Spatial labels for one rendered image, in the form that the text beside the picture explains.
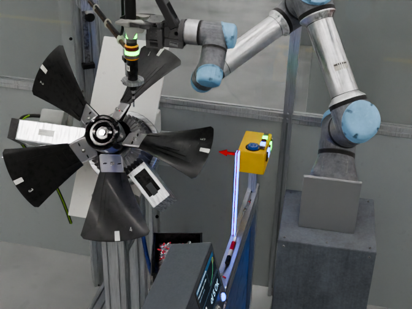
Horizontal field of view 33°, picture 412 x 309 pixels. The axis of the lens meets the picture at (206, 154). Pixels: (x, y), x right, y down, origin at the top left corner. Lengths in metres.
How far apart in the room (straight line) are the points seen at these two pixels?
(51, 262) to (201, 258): 2.12
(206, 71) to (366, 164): 1.19
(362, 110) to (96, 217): 0.90
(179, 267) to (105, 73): 1.16
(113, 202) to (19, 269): 1.50
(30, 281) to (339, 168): 1.95
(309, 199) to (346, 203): 0.11
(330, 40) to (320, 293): 0.80
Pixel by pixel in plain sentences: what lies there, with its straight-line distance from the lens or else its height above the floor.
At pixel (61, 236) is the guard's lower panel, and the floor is 0.14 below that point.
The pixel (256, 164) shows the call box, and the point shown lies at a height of 1.03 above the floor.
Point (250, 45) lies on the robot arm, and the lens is 2.19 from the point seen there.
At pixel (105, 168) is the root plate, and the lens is 2.30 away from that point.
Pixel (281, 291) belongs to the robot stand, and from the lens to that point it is 2.29.
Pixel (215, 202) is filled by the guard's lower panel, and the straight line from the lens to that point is 3.22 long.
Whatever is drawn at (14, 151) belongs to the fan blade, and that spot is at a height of 1.14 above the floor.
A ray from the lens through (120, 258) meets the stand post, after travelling 2.73.
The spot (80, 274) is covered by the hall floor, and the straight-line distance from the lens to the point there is 3.62.
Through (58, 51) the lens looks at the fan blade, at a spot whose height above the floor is 1.41.
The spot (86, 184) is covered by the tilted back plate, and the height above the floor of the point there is 0.93.
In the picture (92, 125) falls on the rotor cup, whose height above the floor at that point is 1.23.
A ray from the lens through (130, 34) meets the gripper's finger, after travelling 2.13.
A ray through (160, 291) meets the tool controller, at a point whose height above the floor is 1.24.
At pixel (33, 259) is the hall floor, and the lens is 3.75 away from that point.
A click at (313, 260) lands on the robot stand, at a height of 0.94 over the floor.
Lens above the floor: 2.29
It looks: 30 degrees down
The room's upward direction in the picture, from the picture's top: 1 degrees clockwise
